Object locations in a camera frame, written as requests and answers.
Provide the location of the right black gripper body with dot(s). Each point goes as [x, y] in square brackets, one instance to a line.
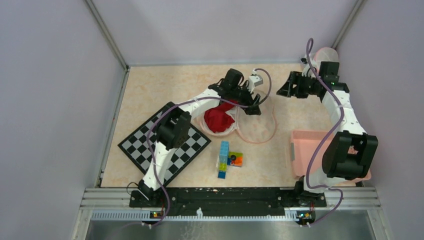
[306, 86]

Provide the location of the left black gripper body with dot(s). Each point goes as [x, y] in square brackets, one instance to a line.
[241, 95]

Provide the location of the red bra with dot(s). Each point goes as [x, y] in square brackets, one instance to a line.
[218, 119]

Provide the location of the white pink mesh laundry bag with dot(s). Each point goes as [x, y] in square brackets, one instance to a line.
[324, 54]

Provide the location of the pink plastic basket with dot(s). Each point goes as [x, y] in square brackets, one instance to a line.
[303, 144]

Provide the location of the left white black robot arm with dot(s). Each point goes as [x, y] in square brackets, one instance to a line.
[172, 127]

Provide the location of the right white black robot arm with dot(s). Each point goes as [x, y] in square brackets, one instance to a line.
[346, 152]

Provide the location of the colourful toy block stack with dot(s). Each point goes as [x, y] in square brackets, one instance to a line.
[227, 158]

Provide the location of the black white checkerboard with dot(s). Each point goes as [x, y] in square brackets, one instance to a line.
[140, 147]

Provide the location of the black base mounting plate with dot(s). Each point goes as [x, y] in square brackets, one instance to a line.
[226, 201]

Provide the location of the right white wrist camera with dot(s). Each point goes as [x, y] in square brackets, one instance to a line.
[306, 72]

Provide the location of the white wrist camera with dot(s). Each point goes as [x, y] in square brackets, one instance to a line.
[254, 80]
[306, 72]

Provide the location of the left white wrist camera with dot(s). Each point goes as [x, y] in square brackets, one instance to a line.
[254, 80]

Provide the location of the aluminium frame rail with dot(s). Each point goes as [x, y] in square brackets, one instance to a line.
[113, 204]

